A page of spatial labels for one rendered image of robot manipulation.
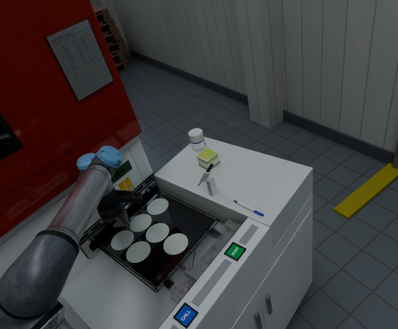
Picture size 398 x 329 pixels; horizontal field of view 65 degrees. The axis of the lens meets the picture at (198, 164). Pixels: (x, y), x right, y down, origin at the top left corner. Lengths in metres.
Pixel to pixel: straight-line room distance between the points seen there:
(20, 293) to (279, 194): 0.92
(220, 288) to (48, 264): 0.55
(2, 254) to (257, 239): 0.87
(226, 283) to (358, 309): 1.18
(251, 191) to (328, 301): 1.02
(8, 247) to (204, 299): 0.68
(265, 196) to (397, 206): 1.50
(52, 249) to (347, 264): 1.86
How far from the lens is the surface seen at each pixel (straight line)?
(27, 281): 0.70
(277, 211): 1.20
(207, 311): 1.03
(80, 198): 0.81
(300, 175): 1.34
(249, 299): 1.27
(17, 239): 1.27
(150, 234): 1.34
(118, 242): 1.38
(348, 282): 2.18
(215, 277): 1.08
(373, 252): 2.33
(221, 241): 1.25
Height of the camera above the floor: 1.87
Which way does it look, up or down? 38 degrees down
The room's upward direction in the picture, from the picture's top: 16 degrees counter-clockwise
